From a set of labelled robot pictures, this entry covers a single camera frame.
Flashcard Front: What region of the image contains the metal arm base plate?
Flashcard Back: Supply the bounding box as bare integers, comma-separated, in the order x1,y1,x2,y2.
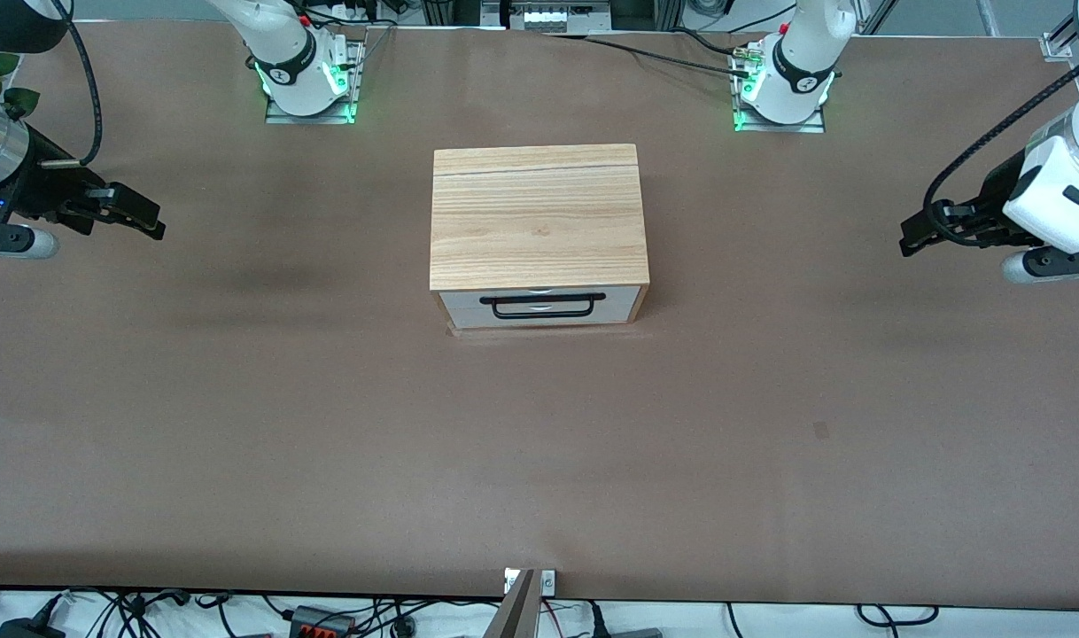
732,44,827,135
265,40,365,126

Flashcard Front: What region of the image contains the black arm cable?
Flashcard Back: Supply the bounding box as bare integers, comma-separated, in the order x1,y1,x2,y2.
42,0,104,169
922,53,1079,249

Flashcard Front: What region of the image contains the black cable on table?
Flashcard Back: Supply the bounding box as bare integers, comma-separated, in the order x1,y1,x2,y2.
539,32,757,79

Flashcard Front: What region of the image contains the looped black cable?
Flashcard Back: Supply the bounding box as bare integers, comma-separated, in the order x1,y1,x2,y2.
857,604,939,627

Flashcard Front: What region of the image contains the wooden drawer cabinet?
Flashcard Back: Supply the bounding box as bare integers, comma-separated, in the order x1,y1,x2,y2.
429,144,652,331

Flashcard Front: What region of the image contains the white drawer with black handle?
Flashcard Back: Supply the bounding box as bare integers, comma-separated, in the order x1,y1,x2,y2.
439,286,642,326

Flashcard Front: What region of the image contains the brown table cover sheet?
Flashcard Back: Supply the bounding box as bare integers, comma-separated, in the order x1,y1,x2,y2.
0,19,1079,612

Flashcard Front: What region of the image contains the black box with orange connectors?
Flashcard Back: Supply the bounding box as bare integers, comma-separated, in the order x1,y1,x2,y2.
290,606,356,638

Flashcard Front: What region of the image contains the grey camera stand pole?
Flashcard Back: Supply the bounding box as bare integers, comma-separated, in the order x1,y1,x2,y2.
482,569,540,638

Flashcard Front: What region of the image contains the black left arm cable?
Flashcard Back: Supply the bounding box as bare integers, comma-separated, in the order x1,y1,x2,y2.
922,53,1079,249

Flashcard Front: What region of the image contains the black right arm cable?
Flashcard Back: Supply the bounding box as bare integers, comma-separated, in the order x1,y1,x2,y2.
42,0,104,169

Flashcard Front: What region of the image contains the white electrical module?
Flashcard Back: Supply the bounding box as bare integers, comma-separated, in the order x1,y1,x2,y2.
504,0,613,32

